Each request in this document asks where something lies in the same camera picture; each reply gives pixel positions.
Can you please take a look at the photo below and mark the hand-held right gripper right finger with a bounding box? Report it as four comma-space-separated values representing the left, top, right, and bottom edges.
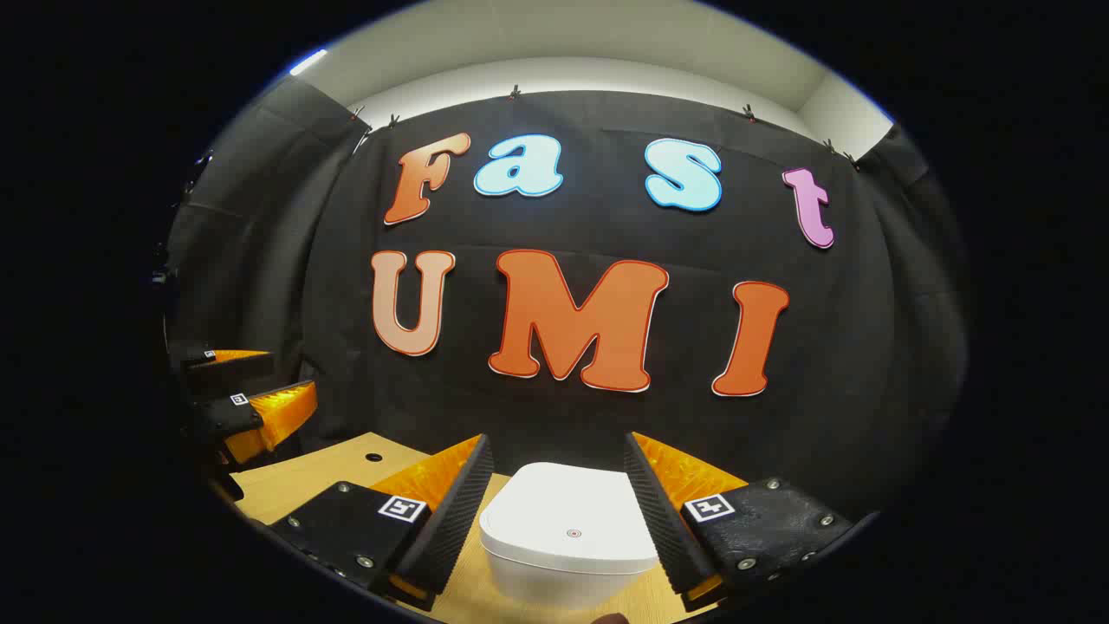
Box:
624, 431, 880, 612

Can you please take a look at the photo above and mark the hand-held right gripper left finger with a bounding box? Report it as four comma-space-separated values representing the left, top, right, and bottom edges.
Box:
269, 433, 495, 612

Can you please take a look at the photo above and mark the white desktop garbage bin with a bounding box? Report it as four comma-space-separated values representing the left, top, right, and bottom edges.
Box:
479, 462, 661, 610

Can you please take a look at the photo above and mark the wooden desktop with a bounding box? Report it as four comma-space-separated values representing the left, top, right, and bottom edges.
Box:
230, 432, 720, 624

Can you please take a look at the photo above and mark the black backdrop cloth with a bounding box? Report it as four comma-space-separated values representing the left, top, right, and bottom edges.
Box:
165, 74, 967, 521

